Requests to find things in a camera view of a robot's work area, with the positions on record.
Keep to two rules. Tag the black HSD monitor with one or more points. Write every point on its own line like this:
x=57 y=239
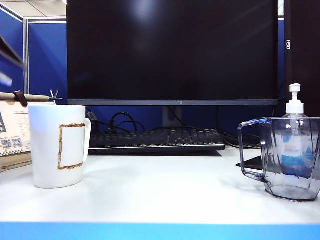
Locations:
x=305 y=50

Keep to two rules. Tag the black desk mat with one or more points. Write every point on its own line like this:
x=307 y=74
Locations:
x=250 y=162

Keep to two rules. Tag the beige desk calendar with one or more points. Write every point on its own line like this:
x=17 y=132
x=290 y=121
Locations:
x=15 y=130

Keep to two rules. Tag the brown leather pen loop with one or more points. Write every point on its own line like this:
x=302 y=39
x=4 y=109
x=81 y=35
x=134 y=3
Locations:
x=22 y=98

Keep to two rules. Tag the beige wooden pen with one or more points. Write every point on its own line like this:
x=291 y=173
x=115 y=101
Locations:
x=37 y=97

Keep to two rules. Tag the large black AOC monitor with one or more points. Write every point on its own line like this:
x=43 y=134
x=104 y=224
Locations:
x=175 y=50

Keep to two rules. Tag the clear hand sanitizer pump bottle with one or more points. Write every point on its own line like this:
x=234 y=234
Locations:
x=295 y=105

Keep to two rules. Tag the black keyboard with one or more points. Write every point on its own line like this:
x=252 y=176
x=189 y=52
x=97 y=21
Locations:
x=150 y=140

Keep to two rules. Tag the small metal clip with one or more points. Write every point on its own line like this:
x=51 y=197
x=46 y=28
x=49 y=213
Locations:
x=56 y=97

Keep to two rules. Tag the white ceramic mug gold frame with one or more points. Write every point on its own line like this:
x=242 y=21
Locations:
x=45 y=150

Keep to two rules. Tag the transparent faceted plastic cup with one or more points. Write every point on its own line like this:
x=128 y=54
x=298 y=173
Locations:
x=295 y=193

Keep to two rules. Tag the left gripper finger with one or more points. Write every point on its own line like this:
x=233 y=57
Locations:
x=5 y=80
x=11 y=53

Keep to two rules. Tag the silver monitor stand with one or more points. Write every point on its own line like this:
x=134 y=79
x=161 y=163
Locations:
x=168 y=117

